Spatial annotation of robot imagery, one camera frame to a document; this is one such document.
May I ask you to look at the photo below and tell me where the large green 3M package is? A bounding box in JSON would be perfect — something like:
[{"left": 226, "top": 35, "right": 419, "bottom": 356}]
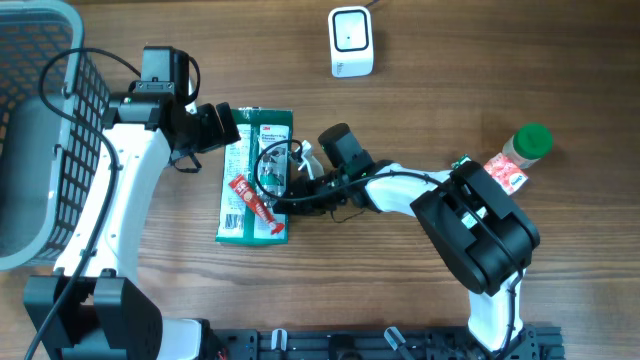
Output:
[{"left": 215, "top": 107, "right": 293, "bottom": 246}]

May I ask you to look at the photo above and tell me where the red chocolate bar packet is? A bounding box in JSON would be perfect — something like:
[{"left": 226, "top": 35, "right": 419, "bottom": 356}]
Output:
[{"left": 229, "top": 174, "right": 285, "bottom": 235}]

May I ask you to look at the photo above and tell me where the yogurt bottle red label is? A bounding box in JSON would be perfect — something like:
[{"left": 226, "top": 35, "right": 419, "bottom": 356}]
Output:
[{"left": 501, "top": 123, "right": 553, "bottom": 169}]

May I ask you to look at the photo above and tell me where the red yogurt label sleeve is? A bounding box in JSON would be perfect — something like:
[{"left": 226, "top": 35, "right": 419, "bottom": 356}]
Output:
[{"left": 484, "top": 153, "right": 528, "bottom": 196}]

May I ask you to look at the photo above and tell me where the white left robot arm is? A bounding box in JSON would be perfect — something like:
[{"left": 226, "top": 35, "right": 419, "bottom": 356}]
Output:
[{"left": 24, "top": 46, "right": 240, "bottom": 359}]

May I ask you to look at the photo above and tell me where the white barcode scanner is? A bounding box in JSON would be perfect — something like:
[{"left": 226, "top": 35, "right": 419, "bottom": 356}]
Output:
[{"left": 327, "top": 6, "right": 374, "bottom": 78}]

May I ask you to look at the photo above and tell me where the dark grey plastic basket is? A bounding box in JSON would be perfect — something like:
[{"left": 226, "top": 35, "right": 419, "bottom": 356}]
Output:
[{"left": 1, "top": 1, "right": 110, "bottom": 271}]

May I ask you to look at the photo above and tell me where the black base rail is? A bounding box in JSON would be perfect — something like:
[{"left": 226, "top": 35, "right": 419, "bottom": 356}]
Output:
[{"left": 200, "top": 324, "right": 566, "bottom": 360}]

